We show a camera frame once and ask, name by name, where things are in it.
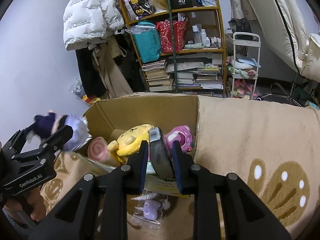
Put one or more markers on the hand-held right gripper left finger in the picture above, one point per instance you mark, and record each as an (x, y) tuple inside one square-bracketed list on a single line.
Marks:
[(143, 170)]

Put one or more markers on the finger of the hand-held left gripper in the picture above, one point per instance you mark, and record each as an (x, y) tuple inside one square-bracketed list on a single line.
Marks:
[(50, 141), (17, 140)]

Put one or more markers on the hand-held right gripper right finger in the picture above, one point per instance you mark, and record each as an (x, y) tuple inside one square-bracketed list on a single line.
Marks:
[(178, 172)]

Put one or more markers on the purple doll with lavender hair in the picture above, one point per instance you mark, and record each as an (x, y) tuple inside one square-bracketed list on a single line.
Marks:
[(75, 135)]

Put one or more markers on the yellow dog plush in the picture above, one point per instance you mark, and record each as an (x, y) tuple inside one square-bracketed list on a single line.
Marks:
[(130, 140)]

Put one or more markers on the pink bear plush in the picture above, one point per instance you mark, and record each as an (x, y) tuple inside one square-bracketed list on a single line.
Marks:
[(180, 137)]

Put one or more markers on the pink swirl roll plush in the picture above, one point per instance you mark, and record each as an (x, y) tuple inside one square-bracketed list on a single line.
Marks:
[(96, 150)]

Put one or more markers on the printed cardboard box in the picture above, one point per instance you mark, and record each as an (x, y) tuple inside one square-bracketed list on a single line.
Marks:
[(150, 110)]

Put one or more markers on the person's left hand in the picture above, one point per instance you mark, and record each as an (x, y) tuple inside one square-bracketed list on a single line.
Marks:
[(38, 212)]

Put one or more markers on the small purple plush in bag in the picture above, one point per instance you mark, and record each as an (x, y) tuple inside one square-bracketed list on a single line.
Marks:
[(150, 210)]

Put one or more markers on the plastic bag of toys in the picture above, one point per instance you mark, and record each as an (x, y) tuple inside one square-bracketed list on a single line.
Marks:
[(81, 90)]

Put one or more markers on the black coat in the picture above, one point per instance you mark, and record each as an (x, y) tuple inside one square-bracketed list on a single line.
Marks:
[(87, 75)]

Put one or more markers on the beige trousers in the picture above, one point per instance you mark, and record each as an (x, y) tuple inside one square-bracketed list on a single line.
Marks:
[(112, 80)]

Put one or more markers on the stack of books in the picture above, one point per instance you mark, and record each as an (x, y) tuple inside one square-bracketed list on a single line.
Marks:
[(157, 77)]

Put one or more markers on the stack of papers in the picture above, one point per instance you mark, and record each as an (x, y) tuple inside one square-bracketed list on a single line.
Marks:
[(200, 72)]

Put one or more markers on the white trolley cart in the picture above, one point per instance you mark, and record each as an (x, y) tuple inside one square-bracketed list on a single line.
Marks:
[(246, 67)]

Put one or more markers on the teal bag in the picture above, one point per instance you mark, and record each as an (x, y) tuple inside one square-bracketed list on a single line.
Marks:
[(147, 45)]

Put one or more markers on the mint cloth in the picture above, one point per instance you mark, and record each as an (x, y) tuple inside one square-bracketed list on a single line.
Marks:
[(195, 46)]

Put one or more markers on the white puffer jacket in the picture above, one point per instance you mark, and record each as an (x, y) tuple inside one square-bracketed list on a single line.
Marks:
[(85, 17)]

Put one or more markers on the green pole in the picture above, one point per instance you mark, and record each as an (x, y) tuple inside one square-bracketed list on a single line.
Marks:
[(172, 42)]

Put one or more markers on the red patterned bag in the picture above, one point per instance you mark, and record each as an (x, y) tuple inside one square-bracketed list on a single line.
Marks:
[(170, 37)]

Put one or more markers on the row of cosmetic bottles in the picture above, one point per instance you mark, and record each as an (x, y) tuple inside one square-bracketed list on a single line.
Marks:
[(206, 38)]

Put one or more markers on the black pink printed bag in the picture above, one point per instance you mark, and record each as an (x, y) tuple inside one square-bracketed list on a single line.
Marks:
[(135, 2)]

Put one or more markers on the wooden shelf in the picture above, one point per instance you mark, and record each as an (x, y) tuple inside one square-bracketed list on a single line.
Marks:
[(197, 10)]

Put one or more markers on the white cushion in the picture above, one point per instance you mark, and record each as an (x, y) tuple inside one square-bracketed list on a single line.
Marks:
[(312, 60)]

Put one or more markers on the white mattress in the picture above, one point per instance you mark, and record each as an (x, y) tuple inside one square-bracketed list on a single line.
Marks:
[(275, 17)]

